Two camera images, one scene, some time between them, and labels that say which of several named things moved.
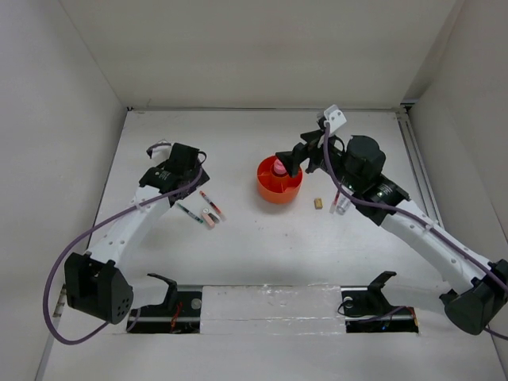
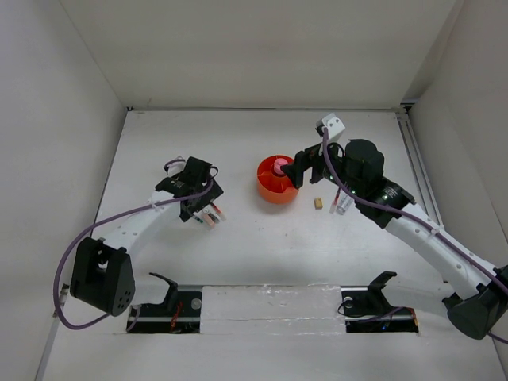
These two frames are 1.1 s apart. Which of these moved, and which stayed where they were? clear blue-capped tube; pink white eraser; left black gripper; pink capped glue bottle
Moved: left black gripper
Stayed: pink capped glue bottle; clear blue-capped tube; pink white eraser
